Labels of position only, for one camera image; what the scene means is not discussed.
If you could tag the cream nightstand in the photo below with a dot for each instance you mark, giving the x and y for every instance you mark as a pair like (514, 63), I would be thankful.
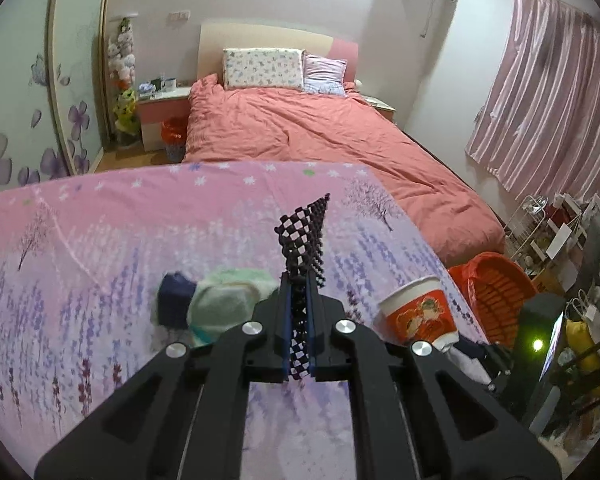
(380, 107)

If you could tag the yellow bag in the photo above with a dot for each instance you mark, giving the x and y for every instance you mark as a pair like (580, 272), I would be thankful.
(582, 345)

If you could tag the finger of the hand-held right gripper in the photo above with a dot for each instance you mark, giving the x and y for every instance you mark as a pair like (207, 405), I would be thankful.
(497, 365)

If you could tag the bed with salmon duvet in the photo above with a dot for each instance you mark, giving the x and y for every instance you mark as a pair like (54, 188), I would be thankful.
(330, 145)

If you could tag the cream and pink headboard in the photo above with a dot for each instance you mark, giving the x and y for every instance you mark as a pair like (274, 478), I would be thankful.
(260, 35)

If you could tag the black white checkered cloth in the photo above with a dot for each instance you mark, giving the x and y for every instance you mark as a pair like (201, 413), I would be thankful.
(302, 240)

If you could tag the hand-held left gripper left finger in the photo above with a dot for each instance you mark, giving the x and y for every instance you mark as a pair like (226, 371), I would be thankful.
(286, 320)

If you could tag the pale green cloth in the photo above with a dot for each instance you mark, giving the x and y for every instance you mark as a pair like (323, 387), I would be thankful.
(225, 295)

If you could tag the pink striped curtain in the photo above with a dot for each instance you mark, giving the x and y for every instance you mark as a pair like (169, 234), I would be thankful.
(545, 100)

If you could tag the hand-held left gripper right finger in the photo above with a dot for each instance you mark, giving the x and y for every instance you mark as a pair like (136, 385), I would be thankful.
(311, 325)

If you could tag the pink striped pillow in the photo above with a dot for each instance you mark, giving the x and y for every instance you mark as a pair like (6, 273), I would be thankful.
(325, 75)

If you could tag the lavender print pink tablecloth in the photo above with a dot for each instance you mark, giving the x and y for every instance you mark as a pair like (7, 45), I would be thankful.
(105, 260)

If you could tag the floral print pillow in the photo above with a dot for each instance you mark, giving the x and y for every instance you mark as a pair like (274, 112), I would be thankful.
(262, 67)

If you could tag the flower print wardrobe doors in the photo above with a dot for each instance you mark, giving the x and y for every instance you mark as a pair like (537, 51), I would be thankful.
(40, 85)

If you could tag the small bin with red bag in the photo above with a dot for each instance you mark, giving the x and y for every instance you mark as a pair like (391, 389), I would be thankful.
(173, 137)

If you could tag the plush toy stack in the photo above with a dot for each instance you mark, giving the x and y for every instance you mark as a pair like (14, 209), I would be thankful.
(122, 70)

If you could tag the orange plastic basket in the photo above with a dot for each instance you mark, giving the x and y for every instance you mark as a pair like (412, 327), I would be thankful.
(500, 295)

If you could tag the dark blue cloth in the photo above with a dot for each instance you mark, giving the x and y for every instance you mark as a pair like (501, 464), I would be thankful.
(175, 300)

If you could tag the red plastic bag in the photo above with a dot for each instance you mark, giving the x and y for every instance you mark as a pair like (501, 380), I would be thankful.
(462, 280)

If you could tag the red printed paper cup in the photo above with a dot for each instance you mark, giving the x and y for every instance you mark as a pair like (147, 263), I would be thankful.
(415, 320)

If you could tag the pink white nightstand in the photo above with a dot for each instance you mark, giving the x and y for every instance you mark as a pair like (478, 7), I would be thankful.
(157, 115)

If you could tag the white wall socket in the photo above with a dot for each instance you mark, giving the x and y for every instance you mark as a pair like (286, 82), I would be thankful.
(178, 16)

